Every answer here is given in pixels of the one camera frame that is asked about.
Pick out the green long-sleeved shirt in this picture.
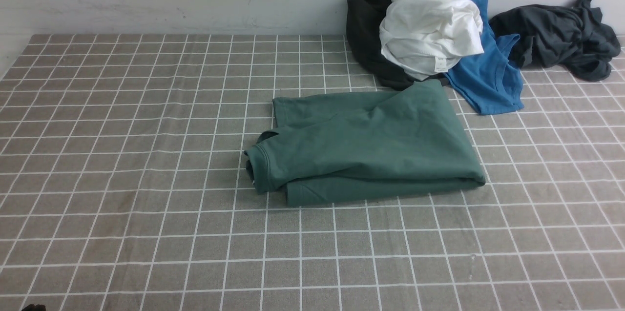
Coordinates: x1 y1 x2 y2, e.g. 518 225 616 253
245 80 486 207

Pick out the grey robot arm, image left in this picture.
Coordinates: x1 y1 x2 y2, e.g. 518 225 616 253
21 304 47 311

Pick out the black garment behind white shirt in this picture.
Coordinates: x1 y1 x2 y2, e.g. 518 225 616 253
346 0 444 90

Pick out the white crumpled shirt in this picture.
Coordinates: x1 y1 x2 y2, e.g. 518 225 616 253
379 0 483 81

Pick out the blue t-shirt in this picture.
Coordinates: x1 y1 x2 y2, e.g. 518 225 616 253
444 0 524 115

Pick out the grey checkered tablecloth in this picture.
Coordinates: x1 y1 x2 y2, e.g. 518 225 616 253
0 35 625 311

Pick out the dark grey crumpled garment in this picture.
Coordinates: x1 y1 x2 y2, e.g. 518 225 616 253
489 0 621 82

